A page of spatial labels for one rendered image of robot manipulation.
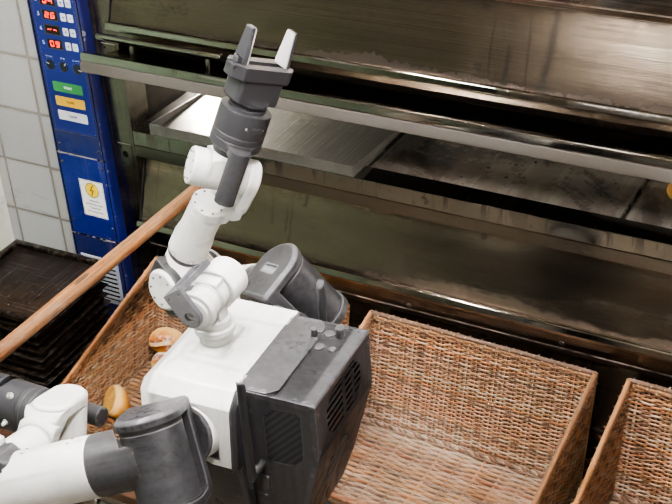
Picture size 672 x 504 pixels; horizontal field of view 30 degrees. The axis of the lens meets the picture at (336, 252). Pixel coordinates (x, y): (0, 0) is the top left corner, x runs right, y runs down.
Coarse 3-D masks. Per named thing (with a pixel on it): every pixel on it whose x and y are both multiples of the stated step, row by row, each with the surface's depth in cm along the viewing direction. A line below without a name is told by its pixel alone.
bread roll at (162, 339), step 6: (156, 330) 316; (162, 330) 314; (168, 330) 314; (174, 330) 314; (150, 336) 316; (156, 336) 314; (162, 336) 313; (168, 336) 313; (174, 336) 313; (180, 336) 314; (150, 342) 315; (156, 342) 313; (162, 342) 313; (168, 342) 312; (174, 342) 313; (156, 348) 314; (162, 348) 313; (168, 348) 313
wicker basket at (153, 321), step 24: (144, 288) 312; (120, 312) 304; (144, 312) 314; (96, 336) 298; (120, 336) 306; (144, 336) 317; (96, 360) 300; (120, 360) 308; (144, 360) 319; (96, 384) 302; (120, 384) 311; (96, 432) 284
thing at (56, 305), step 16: (192, 192) 268; (176, 208) 264; (144, 224) 257; (160, 224) 259; (128, 240) 253; (144, 240) 256; (112, 256) 248; (96, 272) 244; (80, 288) 240; (48, 304) 235; (64, 304) 237; (32, 320) 231; (48, 320) 234; (16, 336) 227; (0, 352) 224
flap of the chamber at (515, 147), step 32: (96, 64) 276; (192, 64) 278; (224, 64) 279; (224, 96) 262; (352, 96) 258; (384, 96) 259; (416, 96) 260; (384, 128) 246; (416, 128) 243; (448, 128) 240; (544, 128) 242; (576, 128) 243; (608, 128) 244; (576, 160) 229; (608, 160) 226
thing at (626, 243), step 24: (144, 144) 301; (168, 144) 298; (192, 144) 294; (264, 168) 287; (288, 168) 283; (360, 192) 276; (384, 192) 273; (408, 192) 270; (432, 192) 268; (456, 192) 267; (480, 192) 266; (480, 216) 264; (504, 216) 261; (528, 216) 258; (552, 216) 256; (576, 216) 256; (600, 216) 255; (576, 240) 255; (600, 240) 252; (624, 240) 250; (648, 240) 247
